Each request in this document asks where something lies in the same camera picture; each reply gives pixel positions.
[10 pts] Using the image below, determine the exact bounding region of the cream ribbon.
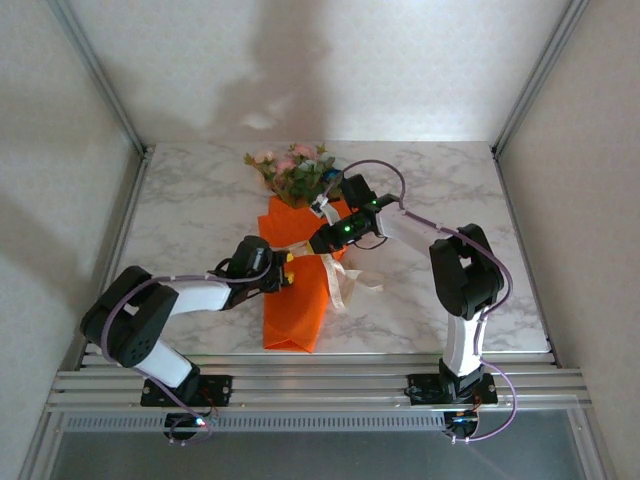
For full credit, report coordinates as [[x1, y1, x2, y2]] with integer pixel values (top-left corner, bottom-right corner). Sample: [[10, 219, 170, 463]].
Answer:
[[272, 239, 386, 311]]

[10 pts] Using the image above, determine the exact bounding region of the aluminium lower frame leg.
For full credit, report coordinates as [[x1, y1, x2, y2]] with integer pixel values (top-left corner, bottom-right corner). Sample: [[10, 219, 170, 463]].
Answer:
[[567, 407, 617, 480], [18, 412, 66, 480]]

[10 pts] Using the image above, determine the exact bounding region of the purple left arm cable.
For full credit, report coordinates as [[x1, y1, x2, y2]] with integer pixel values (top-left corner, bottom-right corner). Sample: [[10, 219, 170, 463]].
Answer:
[[99, 259, 274, 446]]

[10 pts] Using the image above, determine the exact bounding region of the orange wrapping paper sheet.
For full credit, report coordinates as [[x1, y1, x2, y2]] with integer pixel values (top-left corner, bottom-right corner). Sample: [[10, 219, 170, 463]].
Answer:
[[257, 194, 354, 354]]

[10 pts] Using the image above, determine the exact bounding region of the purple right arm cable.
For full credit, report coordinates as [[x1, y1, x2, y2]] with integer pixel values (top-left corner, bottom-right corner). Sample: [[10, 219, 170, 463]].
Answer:
[[309, 158, 518, 444]]

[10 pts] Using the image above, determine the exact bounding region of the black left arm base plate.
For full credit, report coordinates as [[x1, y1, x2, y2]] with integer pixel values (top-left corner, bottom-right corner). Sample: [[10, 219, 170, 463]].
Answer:
[[140, 374, 234, 407]]

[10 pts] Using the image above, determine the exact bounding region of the artificial flower bunch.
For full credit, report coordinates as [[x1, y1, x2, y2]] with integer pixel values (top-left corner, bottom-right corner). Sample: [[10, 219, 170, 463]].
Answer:
[[243, 142, 346, 210]]

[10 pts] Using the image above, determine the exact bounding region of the grey slotted cable duct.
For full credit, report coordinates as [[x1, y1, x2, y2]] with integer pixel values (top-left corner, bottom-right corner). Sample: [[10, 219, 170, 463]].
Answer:
[[62, 413, 449, 434]]

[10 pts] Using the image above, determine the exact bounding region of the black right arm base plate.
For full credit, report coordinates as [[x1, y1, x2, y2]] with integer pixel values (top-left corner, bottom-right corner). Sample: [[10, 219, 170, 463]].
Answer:
[[407, 372, 499, 406]]

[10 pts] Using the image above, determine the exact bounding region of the aluminium frame post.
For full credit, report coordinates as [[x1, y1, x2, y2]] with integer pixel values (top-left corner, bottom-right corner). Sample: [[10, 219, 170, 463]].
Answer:
[[47, 0, 151, 156], [492, 0, 592, 156]]

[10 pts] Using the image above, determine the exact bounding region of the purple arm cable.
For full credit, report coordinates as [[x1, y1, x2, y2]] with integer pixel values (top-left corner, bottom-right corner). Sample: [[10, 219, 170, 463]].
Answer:
[[99, 259, 274, 446], [309, 158, 518, 444]]

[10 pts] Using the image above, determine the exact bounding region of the aluminium side rail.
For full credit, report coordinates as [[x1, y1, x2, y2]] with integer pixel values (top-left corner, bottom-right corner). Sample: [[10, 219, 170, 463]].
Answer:
[[74, 147, 154, 371], [492, 142, 564, 369]]

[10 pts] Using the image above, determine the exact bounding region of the wide aluminium extrusion beam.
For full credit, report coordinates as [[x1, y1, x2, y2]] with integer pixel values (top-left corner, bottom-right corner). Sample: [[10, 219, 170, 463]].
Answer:
[[44, 352, 592, 414]]

